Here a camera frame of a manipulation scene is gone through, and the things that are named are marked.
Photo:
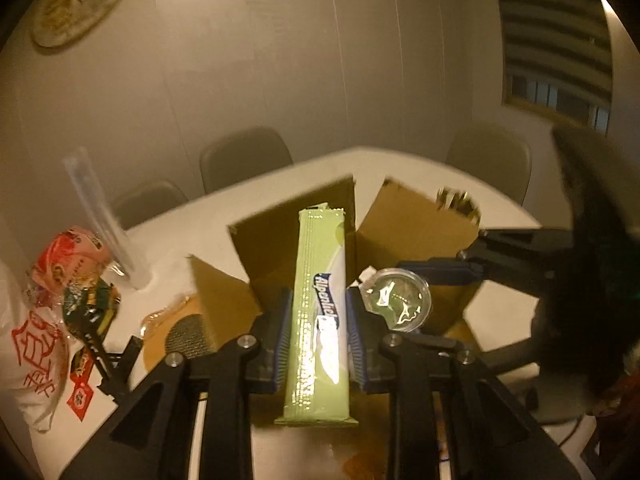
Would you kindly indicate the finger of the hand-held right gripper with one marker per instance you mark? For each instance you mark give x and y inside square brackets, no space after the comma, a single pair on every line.
[440,272]

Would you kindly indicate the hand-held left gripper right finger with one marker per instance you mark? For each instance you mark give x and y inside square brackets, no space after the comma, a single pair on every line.
[356,350]

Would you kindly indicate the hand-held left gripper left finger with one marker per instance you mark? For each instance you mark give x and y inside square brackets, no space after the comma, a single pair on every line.
[282,350]

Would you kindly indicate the long green packet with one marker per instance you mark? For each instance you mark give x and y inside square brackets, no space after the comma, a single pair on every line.
[320,360]

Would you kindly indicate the clear jelly cup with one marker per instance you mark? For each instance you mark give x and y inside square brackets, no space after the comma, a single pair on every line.
[397,300]

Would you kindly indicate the cardboard box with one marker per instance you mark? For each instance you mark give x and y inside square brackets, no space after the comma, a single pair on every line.
[280,250]

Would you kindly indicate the gold foil bag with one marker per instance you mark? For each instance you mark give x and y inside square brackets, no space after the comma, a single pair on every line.
[457,205]

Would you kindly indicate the brown wooden mat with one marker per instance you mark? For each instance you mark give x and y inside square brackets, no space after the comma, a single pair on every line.
[180,335]

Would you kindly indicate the grey chair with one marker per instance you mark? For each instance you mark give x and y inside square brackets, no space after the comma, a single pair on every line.
[490,165]
[245,160]
[150,205]

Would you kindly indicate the green snack bag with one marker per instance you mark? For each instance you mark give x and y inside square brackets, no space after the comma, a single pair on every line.
[92,307]

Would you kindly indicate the small red packet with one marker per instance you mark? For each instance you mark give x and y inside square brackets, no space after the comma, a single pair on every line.
[80,367]
[80,402]

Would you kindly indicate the clear plastic tube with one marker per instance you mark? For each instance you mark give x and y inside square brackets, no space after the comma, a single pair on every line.
[107,220]

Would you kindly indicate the pink red snack bag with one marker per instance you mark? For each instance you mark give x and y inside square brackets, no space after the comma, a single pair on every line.
[65,265]

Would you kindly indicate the striped window blind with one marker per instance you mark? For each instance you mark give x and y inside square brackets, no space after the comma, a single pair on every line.
[555,35]

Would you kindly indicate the white plastic bag red print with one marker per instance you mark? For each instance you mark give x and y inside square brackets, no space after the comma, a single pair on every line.
[35,360]

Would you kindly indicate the large round wall plate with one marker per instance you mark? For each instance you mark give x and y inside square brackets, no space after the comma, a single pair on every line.
[80,5]

